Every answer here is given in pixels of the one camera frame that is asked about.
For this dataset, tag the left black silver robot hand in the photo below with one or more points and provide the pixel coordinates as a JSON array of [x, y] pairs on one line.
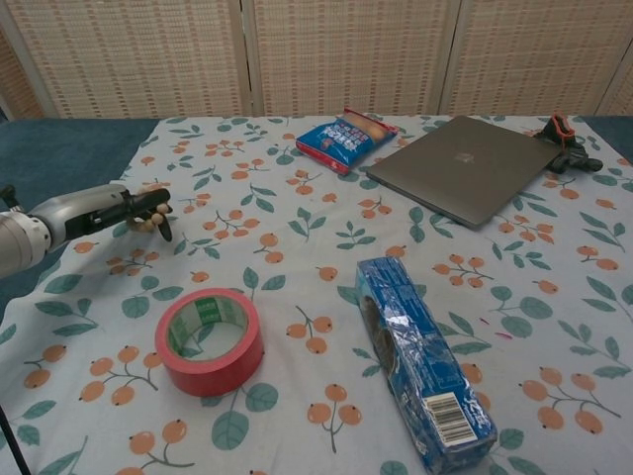
[[74, 213]]

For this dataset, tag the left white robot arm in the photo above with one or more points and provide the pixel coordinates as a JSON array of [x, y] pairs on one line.
[[20, 242]]

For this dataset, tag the woven bamboo folding screen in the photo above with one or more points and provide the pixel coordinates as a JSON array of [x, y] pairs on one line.
[[148, 54]]

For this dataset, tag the red tape roll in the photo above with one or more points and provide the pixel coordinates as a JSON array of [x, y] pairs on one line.
[[232, 368]]

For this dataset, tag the floral tablecloth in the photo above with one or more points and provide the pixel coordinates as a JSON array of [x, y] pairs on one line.
[[306, 237]]

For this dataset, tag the blue snack bag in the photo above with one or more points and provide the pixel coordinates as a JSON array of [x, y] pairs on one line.
[[341, 141]]

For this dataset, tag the blue cookie box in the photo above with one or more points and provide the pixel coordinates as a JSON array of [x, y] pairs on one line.
[[420, 346]]

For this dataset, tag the grey laptop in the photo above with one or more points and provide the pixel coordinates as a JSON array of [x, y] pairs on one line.
[[465, 168]]

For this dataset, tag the black glove with orange band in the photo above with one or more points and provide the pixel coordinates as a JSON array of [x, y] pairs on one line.
[[573, 158]]

